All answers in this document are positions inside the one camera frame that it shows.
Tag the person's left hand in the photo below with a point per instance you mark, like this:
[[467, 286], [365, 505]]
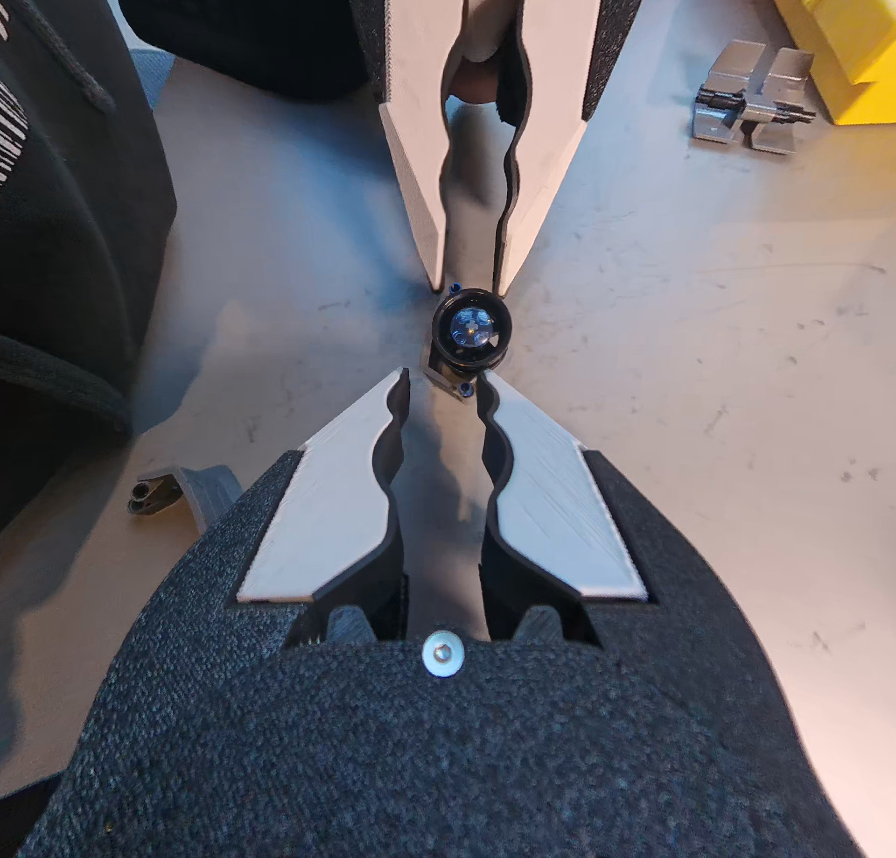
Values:
[[472, 81]]

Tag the grey desk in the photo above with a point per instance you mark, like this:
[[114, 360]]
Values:
[[700, 312]]

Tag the grey office chair seat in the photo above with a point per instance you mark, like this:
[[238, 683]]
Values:
[[154, 77]]

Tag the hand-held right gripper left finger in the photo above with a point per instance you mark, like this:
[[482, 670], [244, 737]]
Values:
[[329, 515]]

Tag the grey toy joint assembly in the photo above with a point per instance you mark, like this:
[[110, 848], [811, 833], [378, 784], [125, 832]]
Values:
[[470, 329]]

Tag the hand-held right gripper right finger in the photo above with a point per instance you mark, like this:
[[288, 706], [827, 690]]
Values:
[[560, 515]]

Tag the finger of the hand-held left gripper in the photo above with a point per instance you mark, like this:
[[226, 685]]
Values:
[[413, 67], [560, 102]]

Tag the yellow plastic bin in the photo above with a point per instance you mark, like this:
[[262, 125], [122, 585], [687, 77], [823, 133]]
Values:
[[840, 32]]

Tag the grey angled toy frame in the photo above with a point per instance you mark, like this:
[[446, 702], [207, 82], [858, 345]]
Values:
[[203, 487]]

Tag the small grey bracket assembly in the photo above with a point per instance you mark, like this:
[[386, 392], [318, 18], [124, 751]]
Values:
[[752, 95]]

